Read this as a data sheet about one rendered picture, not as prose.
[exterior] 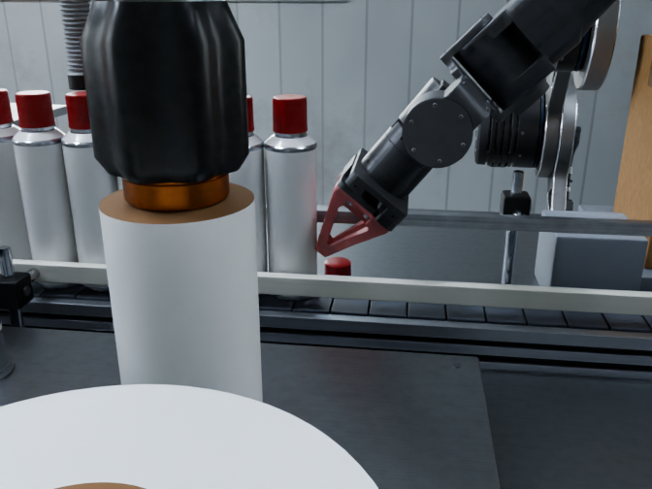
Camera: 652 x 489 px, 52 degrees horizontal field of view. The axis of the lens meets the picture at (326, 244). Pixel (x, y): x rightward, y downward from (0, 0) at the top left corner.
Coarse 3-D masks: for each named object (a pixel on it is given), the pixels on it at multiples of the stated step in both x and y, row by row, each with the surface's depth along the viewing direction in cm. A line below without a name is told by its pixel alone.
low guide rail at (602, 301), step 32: (288, 288) 66; (320, 288) 66; (352, 288) 66; (384, 288) 65; (416, 288) 65; (448, 288) 64; (480, 288) 64; (512, 288) 64; (544, 288) 64; (576, 288) 64
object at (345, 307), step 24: (72, 288) 72; (312, 312) 67; (336, 312) 67; (360, 312) 67; (384, 312) 67; (408, 312) 67; (432, 312) 67; (456, 312) 67; (480, 312) 67; (504, 312) 67; (528, 312) 67; (552, 312) 67; (576, 312) 67; (600, 312) 67
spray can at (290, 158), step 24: (288, 96) 64; (288, 120) 63; (264, 144) 65; (288, 144) 63; (312, 144) 65; (288, 168) 64; (312, 168) 65; (288, 192) 65; (312, 192) 66; (288, 216) 66; (312, 216) 67; (288, 240) 66; (312, 240) 68; (288, 264) 67; (312, 264) 69
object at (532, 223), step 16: (320, 208) 72; (400, 224) 70; (416, 224) 70; (432, 224) 70; (448, 224) 70; (464, 224) 69; (480, 224) 69; (496, 224) 69; (512, 224) 69; (528, 224) 68; (544, 224) 68; (560, 224) 68; (576, 224) 68; (592, 224) 68; (608, 224) 67; (624, 224) 67; (640, 224) 67
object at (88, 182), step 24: (72, 96) 65; (72, 120) 66; (72, 144) 65; (72, 168) 66; (96, 168) 66; (72, 192) 68; (96, 192) 67; (72, 216) 69; (96, 216) 68; (96, 240) 69; (96, 288) 71
